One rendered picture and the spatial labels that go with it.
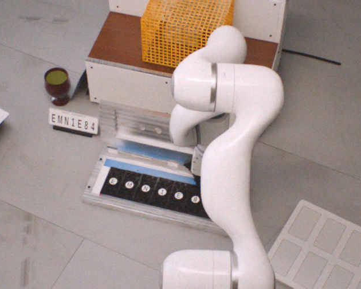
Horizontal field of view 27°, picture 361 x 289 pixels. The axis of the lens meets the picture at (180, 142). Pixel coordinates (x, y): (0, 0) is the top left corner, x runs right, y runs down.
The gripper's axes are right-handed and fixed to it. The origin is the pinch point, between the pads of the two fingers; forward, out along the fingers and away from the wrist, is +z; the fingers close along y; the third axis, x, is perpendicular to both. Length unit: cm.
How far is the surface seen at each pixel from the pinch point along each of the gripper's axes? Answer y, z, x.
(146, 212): -14.7, 2.0, -13.8
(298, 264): 29.4, 3.2, -18.2
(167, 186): -11.5, 1.5, -3.8
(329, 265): 37.6, 3.2, -16.1
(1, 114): -66, -5, 4
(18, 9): -85, 4, 58
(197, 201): -1.6, 1.0, -7.0
